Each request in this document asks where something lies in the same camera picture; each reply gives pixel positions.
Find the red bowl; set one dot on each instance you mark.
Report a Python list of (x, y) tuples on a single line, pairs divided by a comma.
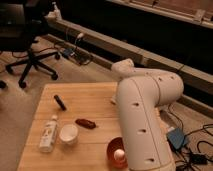
[(112, 146)]

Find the white egg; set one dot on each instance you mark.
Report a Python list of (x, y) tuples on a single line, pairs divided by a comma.
[(119, 155)]

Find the blue power strip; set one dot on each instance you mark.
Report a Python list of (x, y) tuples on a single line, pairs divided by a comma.
[(66, 53)]

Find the white cup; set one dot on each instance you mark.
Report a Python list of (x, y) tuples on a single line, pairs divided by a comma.
[(68, 134)]

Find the blue box on floor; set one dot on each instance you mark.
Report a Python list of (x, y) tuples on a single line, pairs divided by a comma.
[(177, 138)]

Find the clear plastic bottle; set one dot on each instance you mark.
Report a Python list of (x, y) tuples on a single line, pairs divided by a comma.
[(49, 135)]

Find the black office chair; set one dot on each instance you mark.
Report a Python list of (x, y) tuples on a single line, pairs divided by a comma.
[(21, 21)]

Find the black marker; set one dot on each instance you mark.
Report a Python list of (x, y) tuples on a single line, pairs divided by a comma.
[(60, 102)]

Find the white sponge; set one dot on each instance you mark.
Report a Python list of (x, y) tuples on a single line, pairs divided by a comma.
[(113, 99)]

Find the red oblong object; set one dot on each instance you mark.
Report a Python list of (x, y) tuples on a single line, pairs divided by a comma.
[(86, 123)]

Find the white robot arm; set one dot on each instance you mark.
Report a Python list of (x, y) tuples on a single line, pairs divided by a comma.
[(139, 92)]

